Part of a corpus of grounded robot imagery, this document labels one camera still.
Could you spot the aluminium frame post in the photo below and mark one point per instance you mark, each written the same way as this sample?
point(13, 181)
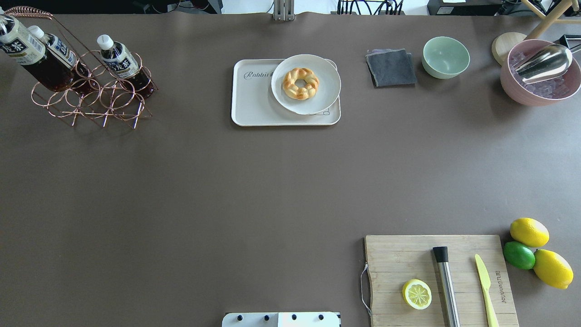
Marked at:
point(283, 10)

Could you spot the grey folded cloth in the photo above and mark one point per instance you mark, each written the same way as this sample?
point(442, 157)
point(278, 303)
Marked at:
point(390, 67)

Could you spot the braided ring pastry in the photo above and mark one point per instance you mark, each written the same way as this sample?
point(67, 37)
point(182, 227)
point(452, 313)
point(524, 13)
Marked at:
point(300, 84)

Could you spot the green ceramic bowl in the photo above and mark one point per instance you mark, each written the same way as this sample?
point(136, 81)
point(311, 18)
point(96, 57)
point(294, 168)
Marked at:
point(445, 57)

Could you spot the steel muddler black tip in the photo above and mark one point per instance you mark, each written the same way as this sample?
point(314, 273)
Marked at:
point(450, 305)

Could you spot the wooden mug tree stand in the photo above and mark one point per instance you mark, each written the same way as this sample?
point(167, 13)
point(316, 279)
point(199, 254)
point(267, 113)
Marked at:
point(505, 42)

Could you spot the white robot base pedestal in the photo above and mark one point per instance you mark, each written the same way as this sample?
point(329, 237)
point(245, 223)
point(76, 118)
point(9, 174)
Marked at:
point(283, 319)

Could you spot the copper wire bottle rack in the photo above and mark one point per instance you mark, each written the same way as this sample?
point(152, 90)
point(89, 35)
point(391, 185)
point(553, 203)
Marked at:
point(109, 101)

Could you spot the tea bottle white cap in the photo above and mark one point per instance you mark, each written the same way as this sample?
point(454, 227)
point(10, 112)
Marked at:
point(124, 66)

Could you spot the green lime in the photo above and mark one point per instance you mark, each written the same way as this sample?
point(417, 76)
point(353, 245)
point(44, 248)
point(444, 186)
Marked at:
point(519, 255)

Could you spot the white round plate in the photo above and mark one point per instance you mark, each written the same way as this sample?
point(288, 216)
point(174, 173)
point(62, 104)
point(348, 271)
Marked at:
point(328, 91)

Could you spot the yellow lemon near lime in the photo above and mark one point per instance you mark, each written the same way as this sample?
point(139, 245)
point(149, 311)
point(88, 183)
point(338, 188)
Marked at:
point(530, 232)

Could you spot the yellow plastic knife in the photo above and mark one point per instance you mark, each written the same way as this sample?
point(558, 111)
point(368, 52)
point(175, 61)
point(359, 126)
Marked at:
point(485, 281)

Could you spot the bamboo cutting board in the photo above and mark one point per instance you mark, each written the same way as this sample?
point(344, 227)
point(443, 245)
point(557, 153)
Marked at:
point(395, 259)

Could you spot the tea bottle in rack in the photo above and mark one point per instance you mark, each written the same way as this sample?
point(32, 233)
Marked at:
point(18, 43)
point(82, 84)

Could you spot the metal ice scoop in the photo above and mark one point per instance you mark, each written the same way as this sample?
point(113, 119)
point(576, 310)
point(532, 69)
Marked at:
point(550, 62)

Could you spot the pink bowl with ice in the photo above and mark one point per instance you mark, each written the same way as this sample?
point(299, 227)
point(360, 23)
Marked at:
point(544, 92)

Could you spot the yellow lemon outer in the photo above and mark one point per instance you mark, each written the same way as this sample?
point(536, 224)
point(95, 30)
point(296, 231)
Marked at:
point(553, 269)

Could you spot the white rectangular tray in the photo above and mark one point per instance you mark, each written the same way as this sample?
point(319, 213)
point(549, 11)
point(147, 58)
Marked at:
point(253, 103)

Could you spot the half lemon slice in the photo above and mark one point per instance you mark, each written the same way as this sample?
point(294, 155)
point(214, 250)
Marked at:
point(417, 294)

